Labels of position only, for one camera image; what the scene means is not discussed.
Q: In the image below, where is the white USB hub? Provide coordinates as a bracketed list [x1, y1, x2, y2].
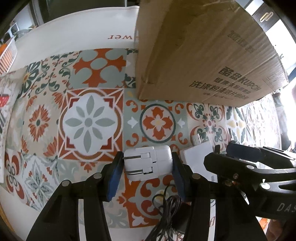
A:
[180, 134, 218, 182]

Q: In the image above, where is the white plug power adapter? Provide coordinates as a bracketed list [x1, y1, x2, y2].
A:
[124, 145, 173, 181]

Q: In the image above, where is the brown cardboard box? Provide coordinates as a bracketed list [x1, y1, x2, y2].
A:
[135, 1, 288, 107]

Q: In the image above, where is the patterned tile tablecloth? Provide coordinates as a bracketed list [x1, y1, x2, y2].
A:
[0, 5, 285, 241]

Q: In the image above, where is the white basket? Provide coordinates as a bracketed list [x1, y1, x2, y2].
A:
[0, 37, 17, 75]

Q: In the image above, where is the black power adapter with cable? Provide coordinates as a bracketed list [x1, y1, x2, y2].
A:
[145, 184, 191, 240]

